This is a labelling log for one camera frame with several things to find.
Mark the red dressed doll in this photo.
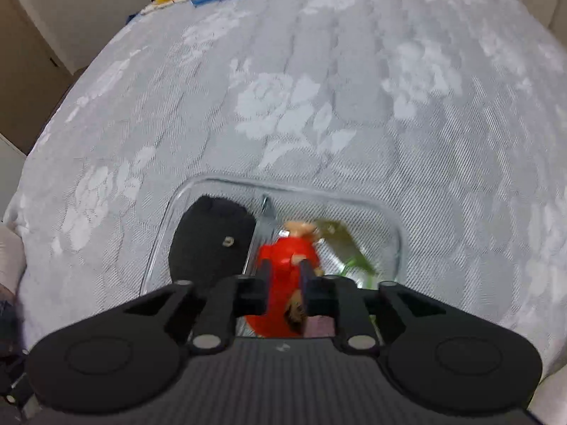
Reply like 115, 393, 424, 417
246, 221, 323, 339

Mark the clear glass container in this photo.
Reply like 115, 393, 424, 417
140, 176, 406, 295

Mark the pink ribbed cylinder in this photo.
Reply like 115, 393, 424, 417
304, 316, 335, 339

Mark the green toy piece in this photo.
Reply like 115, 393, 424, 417
315, 219, 377, 288

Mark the black plush toy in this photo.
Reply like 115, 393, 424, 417
168, 196, 256, 293

